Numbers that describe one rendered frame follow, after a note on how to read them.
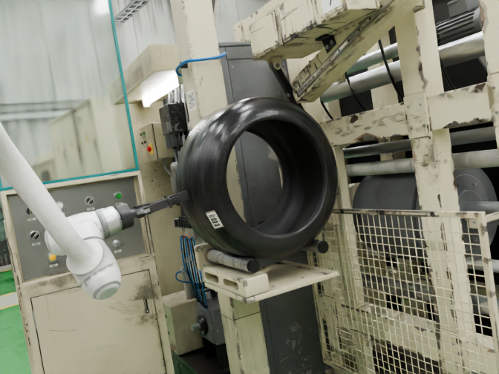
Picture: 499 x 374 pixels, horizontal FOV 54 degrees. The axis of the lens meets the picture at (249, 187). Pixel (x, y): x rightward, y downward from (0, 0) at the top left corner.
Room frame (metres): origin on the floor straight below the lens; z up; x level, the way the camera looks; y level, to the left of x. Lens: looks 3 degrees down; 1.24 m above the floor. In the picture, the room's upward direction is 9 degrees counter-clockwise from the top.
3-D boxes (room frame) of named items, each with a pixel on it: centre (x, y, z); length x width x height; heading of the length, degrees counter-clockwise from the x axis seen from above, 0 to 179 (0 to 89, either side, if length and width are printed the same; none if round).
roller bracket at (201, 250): (1.93, 0.06, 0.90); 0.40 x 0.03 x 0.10; 117
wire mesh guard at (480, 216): (1.72, -0.42, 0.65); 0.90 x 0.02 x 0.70; 27
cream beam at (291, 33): (1.80, -0.34, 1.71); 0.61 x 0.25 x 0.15; 27
